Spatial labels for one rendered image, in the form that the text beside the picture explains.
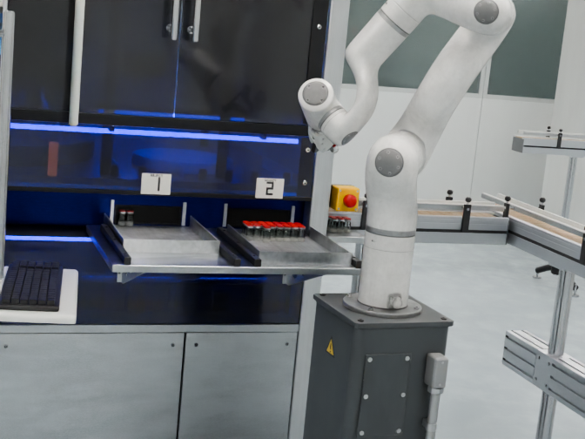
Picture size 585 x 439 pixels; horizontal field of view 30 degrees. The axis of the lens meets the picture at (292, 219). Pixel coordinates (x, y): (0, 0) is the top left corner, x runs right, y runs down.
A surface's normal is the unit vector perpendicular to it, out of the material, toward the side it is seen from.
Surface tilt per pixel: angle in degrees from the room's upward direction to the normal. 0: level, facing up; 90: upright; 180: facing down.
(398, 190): 128
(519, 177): 90
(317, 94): 64
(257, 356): 90
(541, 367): 90
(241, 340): 90
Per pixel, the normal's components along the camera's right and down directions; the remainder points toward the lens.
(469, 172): 0.31, 0.21
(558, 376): -0.95, -0.03
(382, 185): -0.40, 0.69
